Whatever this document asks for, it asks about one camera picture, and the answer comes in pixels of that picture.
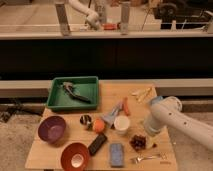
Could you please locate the dark red grape bunch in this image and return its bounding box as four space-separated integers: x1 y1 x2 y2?
130 135 147 151

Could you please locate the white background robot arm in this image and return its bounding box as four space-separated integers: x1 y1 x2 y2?
68 0 100 30

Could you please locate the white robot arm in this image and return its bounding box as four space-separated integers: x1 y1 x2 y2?
143 96 213 151

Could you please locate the red bowl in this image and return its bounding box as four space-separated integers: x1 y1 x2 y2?
60 143 90 171

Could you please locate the purple bowl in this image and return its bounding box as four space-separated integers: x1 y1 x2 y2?
38 116 66 143

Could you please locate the silver fork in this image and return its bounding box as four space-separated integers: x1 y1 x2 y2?
130 154 167 164

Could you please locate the white cup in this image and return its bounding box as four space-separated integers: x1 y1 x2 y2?
114 115 130 135

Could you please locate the blue sponge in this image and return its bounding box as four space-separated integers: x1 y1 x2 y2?
110 143 124 167

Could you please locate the orange red carrot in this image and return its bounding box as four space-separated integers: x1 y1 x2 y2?
123 97 130 116

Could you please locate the pale wooden utensil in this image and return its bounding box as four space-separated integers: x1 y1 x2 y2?
132 87 152 102

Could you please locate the grey blue spatula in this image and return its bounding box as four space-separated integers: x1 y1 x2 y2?
102 103 122 126

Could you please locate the black rectangular block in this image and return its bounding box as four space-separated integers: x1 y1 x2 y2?
88 134 107 156

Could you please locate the orange ball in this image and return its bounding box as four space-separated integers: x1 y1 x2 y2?
92 119 105 133

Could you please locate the green plastic tray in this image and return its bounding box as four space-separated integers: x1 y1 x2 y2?
46 76 99 111

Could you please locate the dark metal tool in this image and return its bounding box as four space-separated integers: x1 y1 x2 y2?
63 82 91 103

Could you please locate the red background object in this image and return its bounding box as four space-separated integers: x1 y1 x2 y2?
102 23 118 30

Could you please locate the grey metal post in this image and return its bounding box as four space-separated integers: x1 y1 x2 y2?
55 2 70 36
120 1 130 35

